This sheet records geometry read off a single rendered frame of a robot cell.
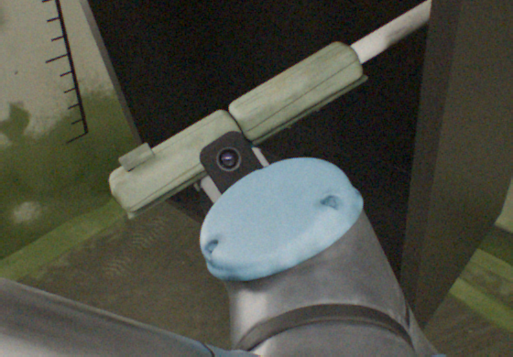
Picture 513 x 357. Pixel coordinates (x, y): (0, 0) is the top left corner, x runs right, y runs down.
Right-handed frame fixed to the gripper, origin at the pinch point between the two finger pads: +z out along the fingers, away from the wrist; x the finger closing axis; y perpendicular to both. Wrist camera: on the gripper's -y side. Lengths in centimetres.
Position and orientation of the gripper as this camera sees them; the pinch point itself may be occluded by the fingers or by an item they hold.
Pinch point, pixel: (222, 156)
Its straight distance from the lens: 64.3
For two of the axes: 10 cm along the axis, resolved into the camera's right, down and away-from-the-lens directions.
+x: 8.4, -5.4, 0.6
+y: 4.2, 7.1, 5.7
